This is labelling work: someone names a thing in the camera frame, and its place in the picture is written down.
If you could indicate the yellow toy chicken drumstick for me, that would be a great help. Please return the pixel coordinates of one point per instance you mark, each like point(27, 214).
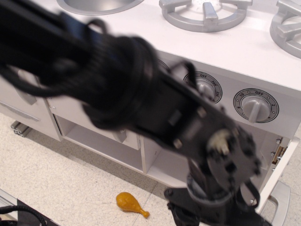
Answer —
point(127, 202)

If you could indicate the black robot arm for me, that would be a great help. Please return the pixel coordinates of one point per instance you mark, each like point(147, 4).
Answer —
point(122, 86)

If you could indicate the silver oven door handle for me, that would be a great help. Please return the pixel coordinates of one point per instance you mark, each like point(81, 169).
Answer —
point(280, 197)

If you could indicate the silver fridge door handle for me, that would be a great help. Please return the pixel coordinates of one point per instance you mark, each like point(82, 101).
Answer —
point(27, 97)

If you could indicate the silver cabinet door handle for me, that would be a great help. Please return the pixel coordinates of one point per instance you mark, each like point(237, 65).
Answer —
point(120, 135)

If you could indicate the aluminium frame rail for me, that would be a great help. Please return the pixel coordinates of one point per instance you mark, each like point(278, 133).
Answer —
point(20, 129)

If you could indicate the silver sink basin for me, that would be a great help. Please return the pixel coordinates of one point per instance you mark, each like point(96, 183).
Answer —
point(97, 7)

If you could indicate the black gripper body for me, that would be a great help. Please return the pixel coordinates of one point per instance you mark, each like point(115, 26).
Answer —
point(234, 212)

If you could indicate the grey stove knob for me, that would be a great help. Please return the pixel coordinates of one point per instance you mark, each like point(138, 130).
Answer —
point(208, 86)
point(255, 105)

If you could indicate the silver stove burner right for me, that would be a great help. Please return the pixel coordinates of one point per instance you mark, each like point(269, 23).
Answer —
point(283, 34)

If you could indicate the white toy kitchen unit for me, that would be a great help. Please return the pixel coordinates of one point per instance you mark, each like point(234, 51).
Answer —
point(242, 57)

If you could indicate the white oven door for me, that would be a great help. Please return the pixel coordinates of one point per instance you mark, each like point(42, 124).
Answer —
point(275, 175)

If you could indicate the grey middle stove knob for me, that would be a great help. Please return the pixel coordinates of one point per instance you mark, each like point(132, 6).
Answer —
point(208, 86)

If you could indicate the silver stove burner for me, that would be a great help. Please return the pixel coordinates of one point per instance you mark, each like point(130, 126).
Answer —
point(283, 34)
point(205, 15)

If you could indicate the silver stove burner centre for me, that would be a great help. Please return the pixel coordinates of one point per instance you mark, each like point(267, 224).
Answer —
point(205, 15)

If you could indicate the grey right stove knob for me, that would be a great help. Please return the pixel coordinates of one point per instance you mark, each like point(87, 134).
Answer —
point(255, 105)

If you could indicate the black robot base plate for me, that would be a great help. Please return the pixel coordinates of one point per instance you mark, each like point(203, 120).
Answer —
point(28, 219)

